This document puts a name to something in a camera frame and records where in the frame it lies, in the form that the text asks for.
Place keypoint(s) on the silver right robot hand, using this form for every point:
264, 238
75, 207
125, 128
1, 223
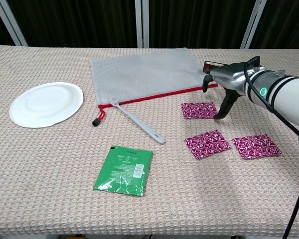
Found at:
229, 77

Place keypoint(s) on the grey toothbrush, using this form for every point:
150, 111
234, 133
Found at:
139, 123

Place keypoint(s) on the white paper plate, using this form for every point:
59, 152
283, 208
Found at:
47, 104

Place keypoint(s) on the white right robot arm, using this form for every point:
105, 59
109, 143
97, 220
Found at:
289, 99

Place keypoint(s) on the green foil sachet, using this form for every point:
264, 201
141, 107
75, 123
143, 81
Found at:
122, 171

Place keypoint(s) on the beige waffle-weave tablecloth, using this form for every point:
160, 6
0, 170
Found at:
52, 174

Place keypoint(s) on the grey partition post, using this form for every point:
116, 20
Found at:
253, 23
142, 23
13, 25

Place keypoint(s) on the dark red flat box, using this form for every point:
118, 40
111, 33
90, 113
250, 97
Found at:
209, 66

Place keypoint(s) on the grey mesh zipper pouch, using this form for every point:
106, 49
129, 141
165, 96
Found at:
144, 74

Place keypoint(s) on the pink patterned card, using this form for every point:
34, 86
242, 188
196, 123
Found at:
256, 147
206, 144
194, 110

